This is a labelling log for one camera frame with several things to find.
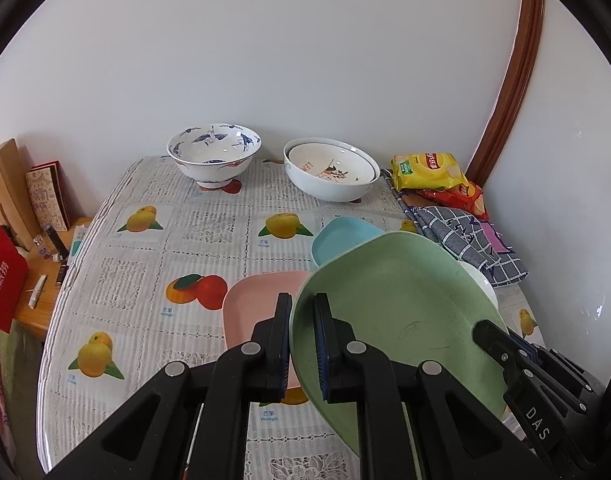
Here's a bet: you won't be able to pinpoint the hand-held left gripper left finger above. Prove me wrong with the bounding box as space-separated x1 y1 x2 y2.
45 292 293 480

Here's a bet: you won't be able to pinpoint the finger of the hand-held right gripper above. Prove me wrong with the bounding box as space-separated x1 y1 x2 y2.
505 327 545 361
473 319 529 383

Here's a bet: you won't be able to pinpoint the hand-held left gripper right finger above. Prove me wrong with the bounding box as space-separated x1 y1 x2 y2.
313 292 566 480

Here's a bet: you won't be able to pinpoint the pink plate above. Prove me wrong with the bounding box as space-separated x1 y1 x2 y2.
222 270 313 391

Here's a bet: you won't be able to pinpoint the white plate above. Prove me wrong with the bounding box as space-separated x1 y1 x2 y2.
458 260 499 311

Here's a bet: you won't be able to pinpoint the green plate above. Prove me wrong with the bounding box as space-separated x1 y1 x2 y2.
290 230 509 461

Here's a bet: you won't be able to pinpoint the blue plate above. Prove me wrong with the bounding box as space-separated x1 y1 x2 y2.
311 216 383 267

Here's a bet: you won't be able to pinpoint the blue checked cloth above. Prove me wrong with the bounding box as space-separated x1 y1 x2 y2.
380 169 530 288

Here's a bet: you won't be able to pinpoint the red chip bag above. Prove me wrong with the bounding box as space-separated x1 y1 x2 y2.
415 182 490 221

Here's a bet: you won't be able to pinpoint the large white bowl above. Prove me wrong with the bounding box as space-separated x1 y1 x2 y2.
284 138 381 202

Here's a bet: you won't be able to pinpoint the fruit print tablecloth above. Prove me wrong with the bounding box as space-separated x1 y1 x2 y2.
35 156 551 480

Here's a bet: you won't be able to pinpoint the yellow chip bag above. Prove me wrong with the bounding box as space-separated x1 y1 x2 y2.
390 152 470 192

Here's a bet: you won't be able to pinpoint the white fruit print bowl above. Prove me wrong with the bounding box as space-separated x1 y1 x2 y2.
288 143 377 184

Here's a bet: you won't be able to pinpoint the blue crane print bowl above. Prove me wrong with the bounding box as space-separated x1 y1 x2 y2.
166 122 262 189

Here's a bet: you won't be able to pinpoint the wooden side table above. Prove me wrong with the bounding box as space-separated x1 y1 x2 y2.
12 217 93 341

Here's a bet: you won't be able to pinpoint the black cosmetic tube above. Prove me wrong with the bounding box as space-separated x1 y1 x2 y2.
45 225 69 261

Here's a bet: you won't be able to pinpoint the white pen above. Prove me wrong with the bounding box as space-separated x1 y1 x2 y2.
29 275 47 308

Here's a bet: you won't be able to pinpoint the green cloth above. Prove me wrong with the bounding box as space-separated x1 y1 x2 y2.
0 320 46 461

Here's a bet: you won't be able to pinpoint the patterned brown booklet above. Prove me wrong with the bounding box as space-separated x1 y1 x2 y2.
25 161 71 233

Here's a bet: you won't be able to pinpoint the red paper bag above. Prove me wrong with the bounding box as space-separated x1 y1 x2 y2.
0 202 30 333

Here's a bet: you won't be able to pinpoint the brown cardboard boxes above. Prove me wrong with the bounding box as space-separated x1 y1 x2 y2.
0 139 41 248

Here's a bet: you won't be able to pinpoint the brown wooden door frame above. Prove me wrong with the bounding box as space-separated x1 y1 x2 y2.
465 0 546 186

